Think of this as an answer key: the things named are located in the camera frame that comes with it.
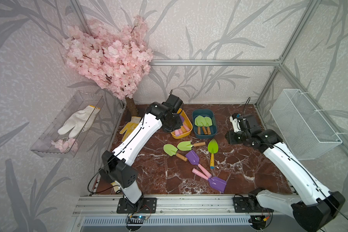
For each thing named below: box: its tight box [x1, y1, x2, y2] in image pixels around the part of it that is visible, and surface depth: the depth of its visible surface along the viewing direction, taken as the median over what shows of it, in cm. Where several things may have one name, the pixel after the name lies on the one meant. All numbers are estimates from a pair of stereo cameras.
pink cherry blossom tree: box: [62, 15, 154, 117], surface depth 75 cm
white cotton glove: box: [57, 105, 101, 138], surface depth 68 cm
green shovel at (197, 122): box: [194, 115, 203, 135], surface depth 110 cm
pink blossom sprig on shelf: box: [50, 138, 79, 153], surface depth 60 cm
